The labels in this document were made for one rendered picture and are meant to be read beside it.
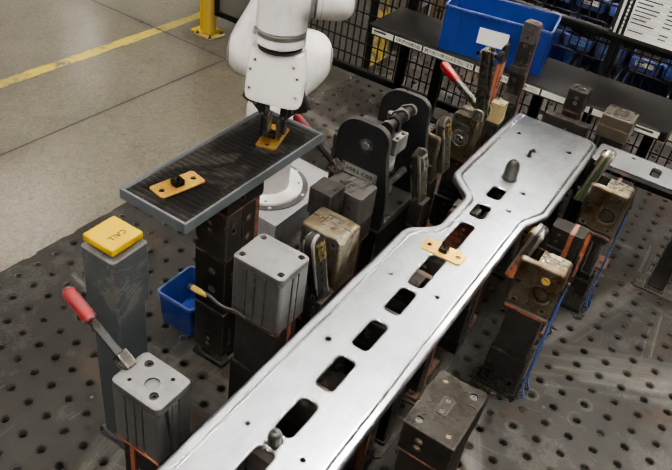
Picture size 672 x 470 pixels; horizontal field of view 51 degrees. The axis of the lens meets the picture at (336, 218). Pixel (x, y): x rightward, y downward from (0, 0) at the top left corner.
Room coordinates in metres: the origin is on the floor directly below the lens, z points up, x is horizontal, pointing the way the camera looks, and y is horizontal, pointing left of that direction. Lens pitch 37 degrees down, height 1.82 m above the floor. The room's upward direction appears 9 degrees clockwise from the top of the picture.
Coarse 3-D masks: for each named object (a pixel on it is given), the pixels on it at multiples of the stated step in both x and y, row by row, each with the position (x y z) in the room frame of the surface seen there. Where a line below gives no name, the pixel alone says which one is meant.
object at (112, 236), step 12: (96, 228) 0.77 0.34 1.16; (108, 228) 0.78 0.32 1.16; (120, 228) 0.78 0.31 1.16; (132, 228) 0.79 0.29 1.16; (84, 240) 0.76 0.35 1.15; (96, 240) 0.75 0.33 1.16; (108, 240) 0.75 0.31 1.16; (120, 240) 0.76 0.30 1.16; (132, 240) 0.76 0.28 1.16; (108, 252) 0.73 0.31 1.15
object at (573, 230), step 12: (552, 228) 1.21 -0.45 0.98; (564, 228) 1.20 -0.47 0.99; (576, 228) 1.21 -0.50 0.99; (552, 240) 1.20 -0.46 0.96; (564, 240) 1.19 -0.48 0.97; (576, 240) 1.18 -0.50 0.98; (552, 252) 1.19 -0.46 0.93; (564, 252) 1.18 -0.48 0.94; (576, 252) 1.18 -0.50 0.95; (576, 264) 1.19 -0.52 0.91; (564, 288) 1.19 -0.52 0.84; (540, 336) 1.17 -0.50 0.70
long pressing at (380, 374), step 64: (512, 128) 1.59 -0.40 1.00; (512, 192) 1.29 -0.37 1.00; (384, 256) 1.00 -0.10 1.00; (320, 320) 0.82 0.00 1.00; (384, 320) 0.84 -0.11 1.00; (448, 320) 0.87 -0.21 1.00; (256, 384) 0.67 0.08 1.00; (384, 384) 0.71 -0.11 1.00; (192, 448) 0.55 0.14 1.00; (320, 448) 0.58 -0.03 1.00
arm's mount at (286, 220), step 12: (300, 168) 1.57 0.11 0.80; (312, 168) 1.58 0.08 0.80; (312, 180) 1.52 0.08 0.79; (300, 192) 1.46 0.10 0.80; (288, 204) 1.40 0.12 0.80; (300, 204) 1.41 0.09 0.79; (264, 216) 1.34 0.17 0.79; (276, 216) 1.35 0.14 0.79; (288, 216) 1.36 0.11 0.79; (300, 216) 1.41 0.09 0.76; (264, 228) 1.33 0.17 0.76; (276, 228) 1.32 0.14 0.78; (288, 228) 1.37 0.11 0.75; (300, 228) 1.41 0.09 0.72; (288, 240) 1.37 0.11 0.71
